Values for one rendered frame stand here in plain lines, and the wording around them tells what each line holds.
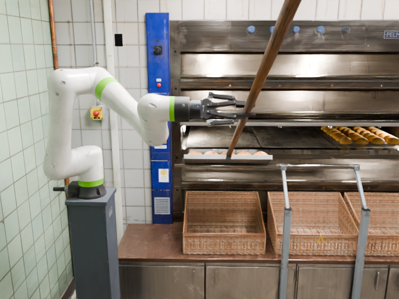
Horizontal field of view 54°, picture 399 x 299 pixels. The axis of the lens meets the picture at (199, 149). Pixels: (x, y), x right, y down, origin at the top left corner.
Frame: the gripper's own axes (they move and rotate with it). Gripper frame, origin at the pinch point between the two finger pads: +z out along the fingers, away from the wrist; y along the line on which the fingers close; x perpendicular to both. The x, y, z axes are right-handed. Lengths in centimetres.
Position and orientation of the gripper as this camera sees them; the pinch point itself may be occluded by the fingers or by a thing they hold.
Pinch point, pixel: (245, 110)
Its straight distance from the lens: 145.9
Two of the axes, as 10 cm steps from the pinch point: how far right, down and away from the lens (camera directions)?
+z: 10.0, 0.2, -0.1
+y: -0.2, 9.8, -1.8
